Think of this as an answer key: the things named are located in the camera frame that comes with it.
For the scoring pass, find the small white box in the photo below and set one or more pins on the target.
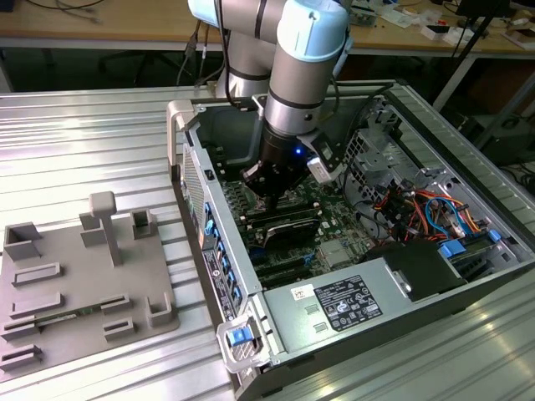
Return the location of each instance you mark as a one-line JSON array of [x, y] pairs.
[[434, 35]]

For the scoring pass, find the small blue clip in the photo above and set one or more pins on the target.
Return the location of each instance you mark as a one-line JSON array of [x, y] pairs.
[[494, 236]]

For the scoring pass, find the blue case latch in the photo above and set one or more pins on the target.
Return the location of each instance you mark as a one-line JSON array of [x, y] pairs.
[[239, 338]]

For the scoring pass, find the metal drive cage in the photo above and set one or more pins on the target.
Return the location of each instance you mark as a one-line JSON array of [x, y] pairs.
[[376, 167]]

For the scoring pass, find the black fan shroud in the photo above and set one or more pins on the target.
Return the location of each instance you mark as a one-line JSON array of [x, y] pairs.
[[418, 267]]

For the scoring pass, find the wooden desk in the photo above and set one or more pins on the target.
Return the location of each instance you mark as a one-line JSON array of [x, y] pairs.
[[125, 21]]

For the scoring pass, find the grey parts rack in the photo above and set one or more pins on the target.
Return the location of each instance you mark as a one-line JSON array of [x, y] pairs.
[[83, 271]]

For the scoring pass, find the green motherboard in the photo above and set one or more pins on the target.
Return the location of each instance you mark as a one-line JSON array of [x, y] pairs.
[[334, 217]]

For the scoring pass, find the silver chipset heatsink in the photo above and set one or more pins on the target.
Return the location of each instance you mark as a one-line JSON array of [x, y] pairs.
[[334, 252]]

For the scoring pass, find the grey power supply unit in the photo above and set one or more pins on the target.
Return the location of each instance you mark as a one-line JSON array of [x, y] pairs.
[[292, 317]]

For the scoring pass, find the open grey PC case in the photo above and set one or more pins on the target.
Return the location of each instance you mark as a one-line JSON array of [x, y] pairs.
[[244, 267]]

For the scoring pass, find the white wrist camera black mount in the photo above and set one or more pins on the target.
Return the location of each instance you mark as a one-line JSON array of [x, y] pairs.
[[319, 169]]

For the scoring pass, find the green RAM stick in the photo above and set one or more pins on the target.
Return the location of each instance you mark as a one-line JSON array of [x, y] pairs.
[[88, 311]]

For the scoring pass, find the black graphics card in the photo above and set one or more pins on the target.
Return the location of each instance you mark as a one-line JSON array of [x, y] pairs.
[[292, 236]]

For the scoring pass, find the black RAM stick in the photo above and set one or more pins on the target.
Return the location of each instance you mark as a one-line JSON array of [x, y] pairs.
[[292, 219], [299, 207]]

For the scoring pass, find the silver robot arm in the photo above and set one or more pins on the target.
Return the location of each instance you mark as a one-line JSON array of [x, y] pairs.
[[301, 71]]

